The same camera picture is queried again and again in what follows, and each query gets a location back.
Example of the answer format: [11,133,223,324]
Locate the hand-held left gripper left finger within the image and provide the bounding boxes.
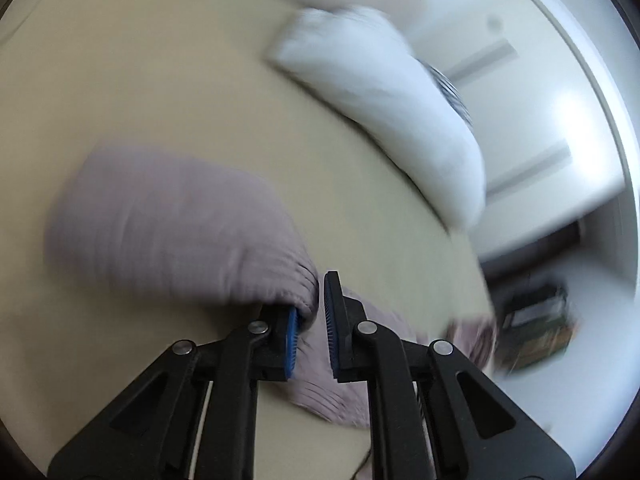
[47,302,321,480]

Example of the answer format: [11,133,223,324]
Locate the bed with beige sheet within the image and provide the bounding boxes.
[0,0,501,480]

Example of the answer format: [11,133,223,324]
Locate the dark blurred object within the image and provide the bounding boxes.
[495,280,576,376]

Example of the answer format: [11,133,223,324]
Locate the white wardrobe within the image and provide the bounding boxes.
[410,0,632,261]

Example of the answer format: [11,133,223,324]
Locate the black white striped pillow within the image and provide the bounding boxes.
[420,60,476,133]

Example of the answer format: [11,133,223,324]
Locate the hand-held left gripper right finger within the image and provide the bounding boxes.
[324,270,578,480]

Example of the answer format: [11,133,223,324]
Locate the dark doorway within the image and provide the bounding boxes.
[477,215,591,283]

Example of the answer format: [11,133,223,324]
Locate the mauve puffer jacket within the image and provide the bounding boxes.
[44,146,501,431]

